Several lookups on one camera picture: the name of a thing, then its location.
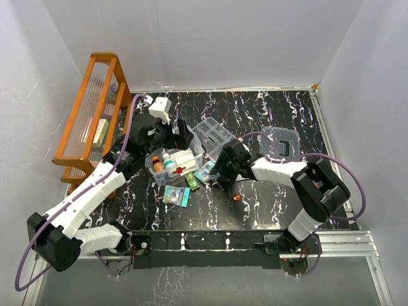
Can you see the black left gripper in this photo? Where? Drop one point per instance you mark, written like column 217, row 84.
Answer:
column 178, row 141

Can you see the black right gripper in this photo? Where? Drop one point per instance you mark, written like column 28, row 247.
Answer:
column 220, row 168

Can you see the teal bandage packet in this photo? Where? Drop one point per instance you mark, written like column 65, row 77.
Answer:
column 203, row 174

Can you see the clear medicine kit box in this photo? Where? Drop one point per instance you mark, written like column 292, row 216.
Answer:
column 187, row 160

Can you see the green small box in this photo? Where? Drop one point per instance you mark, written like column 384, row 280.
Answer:
column 191, row 181

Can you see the teal plaster packet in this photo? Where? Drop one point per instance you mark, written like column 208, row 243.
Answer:
column 176, row 195

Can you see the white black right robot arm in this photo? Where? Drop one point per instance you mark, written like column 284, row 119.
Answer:
column 320, row 191

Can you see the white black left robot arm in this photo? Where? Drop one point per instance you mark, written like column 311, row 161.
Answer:
column 56, row 236

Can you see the white teal-cap bottle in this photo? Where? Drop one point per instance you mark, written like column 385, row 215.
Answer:
column 168, row 162

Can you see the clear divided organizer tray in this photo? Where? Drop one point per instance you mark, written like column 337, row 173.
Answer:
column 213, row 137

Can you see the brown pill bottle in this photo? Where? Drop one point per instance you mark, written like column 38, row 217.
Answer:
column 157, row 164

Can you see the clear box lid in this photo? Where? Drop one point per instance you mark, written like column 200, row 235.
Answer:
column 286, row 141

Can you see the cream box on rack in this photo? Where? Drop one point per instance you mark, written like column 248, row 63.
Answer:
column 100, row 133

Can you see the orange wooden rack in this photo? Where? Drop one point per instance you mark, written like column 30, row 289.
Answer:
column 103, row 94

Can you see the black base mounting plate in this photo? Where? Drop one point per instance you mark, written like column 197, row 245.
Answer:
column 268, row 249

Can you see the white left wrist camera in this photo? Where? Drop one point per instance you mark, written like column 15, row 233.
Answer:
column 160, row 108

